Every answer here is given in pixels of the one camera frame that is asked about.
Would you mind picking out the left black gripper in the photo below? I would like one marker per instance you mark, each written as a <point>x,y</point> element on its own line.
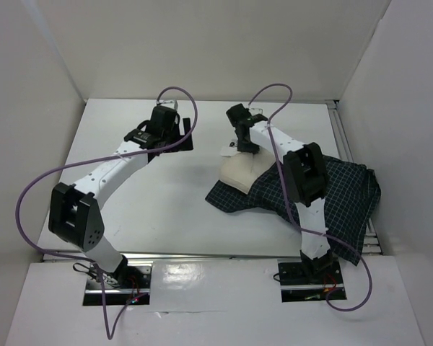
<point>185,130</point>

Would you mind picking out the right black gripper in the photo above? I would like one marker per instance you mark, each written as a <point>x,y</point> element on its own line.
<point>246,145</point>

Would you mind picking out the cream white pillow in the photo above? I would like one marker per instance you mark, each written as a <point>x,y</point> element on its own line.
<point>240,170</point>

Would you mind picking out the dark checkered pillowcase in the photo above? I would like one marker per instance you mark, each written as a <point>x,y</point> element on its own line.
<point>329,200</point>

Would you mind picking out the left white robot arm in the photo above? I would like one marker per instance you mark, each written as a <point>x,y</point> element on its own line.
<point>75,210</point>

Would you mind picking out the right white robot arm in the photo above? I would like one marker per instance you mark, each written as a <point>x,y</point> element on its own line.
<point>304,176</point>

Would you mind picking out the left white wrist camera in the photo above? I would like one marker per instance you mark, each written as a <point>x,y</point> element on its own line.
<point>170,103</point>

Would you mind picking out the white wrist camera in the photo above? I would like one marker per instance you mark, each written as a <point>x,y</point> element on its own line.
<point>254,112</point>
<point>170,103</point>

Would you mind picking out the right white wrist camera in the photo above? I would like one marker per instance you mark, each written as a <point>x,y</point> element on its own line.
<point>254,112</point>

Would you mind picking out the aluminium front rail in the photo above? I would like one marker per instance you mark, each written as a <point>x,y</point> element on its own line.
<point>143,257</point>

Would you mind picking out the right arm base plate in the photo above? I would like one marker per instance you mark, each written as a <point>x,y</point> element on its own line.
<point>295,286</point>

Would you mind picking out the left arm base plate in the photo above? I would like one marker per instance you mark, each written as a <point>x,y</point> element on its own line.
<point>136,288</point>

